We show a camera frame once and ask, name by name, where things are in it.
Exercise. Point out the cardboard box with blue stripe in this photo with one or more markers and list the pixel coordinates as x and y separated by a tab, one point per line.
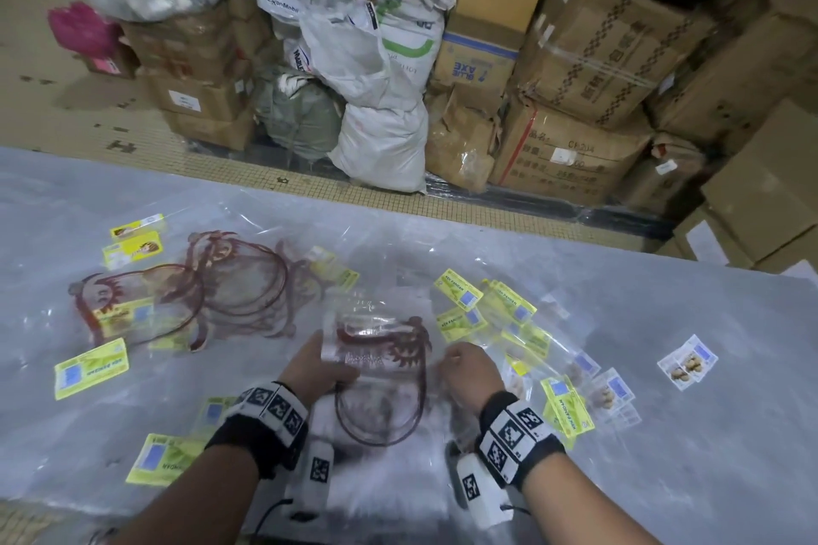
473	62

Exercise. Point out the cardboard box with white label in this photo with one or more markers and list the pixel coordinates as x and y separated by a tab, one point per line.
224	97

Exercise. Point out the cardboard boxes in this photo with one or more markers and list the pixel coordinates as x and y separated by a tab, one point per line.
767	193

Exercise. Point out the white labelled bag apart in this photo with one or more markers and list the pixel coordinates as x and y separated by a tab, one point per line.
690	362

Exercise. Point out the torn brown cardboard box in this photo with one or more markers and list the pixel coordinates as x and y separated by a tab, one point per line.
460	142

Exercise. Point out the pink plastic bag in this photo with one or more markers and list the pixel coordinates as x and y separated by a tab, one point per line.
83	30

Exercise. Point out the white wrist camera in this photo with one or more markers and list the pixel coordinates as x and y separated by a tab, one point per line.
313	474
476	490

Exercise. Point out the clear bags with labels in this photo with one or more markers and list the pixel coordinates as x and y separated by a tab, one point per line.
243	283

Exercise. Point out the black marker wristband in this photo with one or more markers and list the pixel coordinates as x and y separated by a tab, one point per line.
255	429
517	442

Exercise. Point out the grey-green sack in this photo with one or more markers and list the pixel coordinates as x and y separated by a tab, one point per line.
300	117

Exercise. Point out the cardboard box with checker pattern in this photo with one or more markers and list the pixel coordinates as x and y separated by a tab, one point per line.
607	46

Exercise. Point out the plain white sack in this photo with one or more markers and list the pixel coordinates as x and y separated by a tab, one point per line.
383	148

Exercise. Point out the person's left hand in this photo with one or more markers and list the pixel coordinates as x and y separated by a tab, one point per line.
316	372

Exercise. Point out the person's right forearm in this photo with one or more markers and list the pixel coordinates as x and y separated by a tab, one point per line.
575	506

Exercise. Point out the grey table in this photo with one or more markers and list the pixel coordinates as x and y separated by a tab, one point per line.
703	468

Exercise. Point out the low cardboard box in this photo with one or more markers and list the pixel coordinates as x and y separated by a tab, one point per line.
211	132

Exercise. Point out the small cardboard box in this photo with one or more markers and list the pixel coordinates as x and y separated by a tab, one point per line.
112	65

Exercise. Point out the small labelled brown box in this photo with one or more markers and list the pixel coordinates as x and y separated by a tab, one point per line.
664	177

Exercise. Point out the person's left forearm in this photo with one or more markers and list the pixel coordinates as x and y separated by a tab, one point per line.
198	500

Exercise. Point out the person's right hand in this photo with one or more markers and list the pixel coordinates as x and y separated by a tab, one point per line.
476	375

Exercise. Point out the dark cardboard box red marks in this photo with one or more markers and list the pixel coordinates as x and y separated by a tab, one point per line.
185	53

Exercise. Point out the cardboard box with red print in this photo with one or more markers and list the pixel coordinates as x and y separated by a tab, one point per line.
569	158

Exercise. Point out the stack of bagged red headbands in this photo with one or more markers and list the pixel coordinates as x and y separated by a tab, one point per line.
377	366

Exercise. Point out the large brown cardboard box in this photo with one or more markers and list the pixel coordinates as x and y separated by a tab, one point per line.
735	85

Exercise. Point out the white sack with green print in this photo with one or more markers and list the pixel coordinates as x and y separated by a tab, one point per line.
409	27

